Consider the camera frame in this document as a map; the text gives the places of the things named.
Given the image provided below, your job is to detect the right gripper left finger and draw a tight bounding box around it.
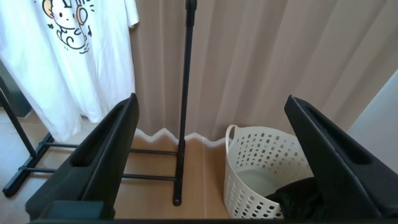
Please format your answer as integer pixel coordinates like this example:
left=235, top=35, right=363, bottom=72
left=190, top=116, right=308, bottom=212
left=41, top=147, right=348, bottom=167
left=25, top=92, right=141, bottom=220

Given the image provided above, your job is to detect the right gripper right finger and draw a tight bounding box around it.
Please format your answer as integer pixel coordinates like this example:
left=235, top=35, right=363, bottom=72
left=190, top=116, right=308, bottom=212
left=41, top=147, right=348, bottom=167
left=284, top=95, right=398, bottom=220

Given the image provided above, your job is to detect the beige curtain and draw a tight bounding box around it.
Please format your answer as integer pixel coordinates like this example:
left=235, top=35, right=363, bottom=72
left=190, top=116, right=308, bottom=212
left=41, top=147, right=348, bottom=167
left=129, top=0, right=398, bottom=141

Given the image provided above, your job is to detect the white garment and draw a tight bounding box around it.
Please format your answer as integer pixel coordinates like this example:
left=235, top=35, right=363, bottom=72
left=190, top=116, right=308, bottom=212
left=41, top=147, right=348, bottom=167
left=0, top=0, right=140, bottom=142

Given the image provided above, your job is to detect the black clothes rack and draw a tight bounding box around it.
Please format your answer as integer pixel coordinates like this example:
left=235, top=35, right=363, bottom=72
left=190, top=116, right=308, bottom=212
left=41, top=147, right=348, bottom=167
left=0, top=0, right=198, bottom=207

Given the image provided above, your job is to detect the black garment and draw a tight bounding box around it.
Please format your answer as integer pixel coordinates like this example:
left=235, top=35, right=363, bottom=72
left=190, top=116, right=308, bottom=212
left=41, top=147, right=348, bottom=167
left=266, top=177, right=327, bottom=220

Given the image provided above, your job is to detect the white laundry basket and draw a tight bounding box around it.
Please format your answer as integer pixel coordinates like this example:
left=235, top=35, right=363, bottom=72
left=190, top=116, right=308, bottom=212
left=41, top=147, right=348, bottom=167
left=223, top=124, right=315, bottom=220

